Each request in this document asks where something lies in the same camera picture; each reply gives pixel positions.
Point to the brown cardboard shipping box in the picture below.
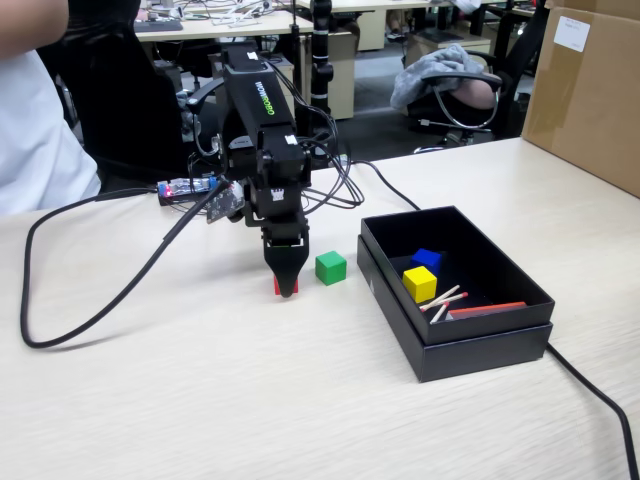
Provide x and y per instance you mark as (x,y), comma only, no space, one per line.
(590,110)

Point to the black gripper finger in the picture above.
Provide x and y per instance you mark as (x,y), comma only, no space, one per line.
(285,272)

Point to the yellow wooden cube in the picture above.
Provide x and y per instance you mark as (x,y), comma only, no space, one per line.
(419,285)

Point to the chrome frame office chair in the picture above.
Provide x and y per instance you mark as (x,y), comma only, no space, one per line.
(460,77)

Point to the red wooden cube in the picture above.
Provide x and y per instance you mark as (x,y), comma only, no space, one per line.
(276,287)

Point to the gray fleece cloth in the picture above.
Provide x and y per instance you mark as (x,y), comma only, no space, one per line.
(425,75)

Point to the thin black stand rod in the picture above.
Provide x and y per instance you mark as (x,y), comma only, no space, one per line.
(296,60)

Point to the beige drawer pedestal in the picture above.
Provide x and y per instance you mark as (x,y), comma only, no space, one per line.
(342,75)

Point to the blue controller circuit board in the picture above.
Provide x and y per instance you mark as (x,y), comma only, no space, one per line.
(175,190)

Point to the green wooden cube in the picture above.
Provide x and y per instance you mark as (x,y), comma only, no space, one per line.
(330,270)

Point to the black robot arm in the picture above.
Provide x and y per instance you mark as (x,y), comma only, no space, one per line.
(260,105)

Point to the black office chair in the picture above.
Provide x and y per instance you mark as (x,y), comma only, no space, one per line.
(125,110)
(520,60)

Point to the person white shirt torso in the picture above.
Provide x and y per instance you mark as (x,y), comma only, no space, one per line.
(40,145)

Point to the dark computer keyboard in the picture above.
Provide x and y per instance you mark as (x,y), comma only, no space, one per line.
(162,25)

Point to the white shipping label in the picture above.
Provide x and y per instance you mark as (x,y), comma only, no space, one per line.
(571,34)

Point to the black ringed stand post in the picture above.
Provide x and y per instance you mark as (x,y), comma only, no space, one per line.
(320,75)

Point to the blue wooden block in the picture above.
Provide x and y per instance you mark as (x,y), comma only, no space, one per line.
(425,259)

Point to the beige office desk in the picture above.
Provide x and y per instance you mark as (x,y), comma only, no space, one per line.
(372,30)
(225,31)

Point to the red-tipped wooden match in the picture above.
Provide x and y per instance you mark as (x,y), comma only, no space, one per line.
(450,298)
(439,313)
(440,297)

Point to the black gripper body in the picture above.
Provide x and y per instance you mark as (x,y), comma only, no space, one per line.
(277,210)

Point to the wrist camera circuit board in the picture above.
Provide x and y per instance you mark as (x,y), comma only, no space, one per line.
(225,202)

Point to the black tray box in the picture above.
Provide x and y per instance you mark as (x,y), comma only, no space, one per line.
(480,357)

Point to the black cardboard box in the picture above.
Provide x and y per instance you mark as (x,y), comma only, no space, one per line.
(490,325)

